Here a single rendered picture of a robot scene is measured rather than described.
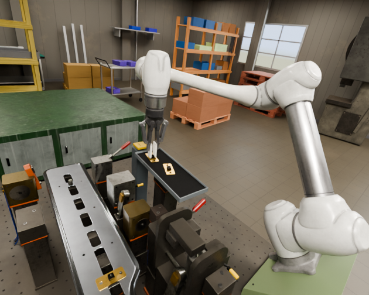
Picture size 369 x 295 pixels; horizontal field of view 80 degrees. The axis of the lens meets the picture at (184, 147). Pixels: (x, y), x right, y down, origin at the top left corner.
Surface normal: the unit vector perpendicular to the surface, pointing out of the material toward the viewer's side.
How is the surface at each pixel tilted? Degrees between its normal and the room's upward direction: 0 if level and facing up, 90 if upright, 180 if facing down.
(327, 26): 90
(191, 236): 0
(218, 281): 0
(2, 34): 90
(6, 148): 90
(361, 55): 90
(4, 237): 0
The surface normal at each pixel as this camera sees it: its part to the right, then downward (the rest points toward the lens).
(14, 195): 0.59, 0.43
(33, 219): 0.12, -0.88
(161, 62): 0.42, 0.25
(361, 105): -0.60, 0.29
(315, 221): -0.84, -0.07
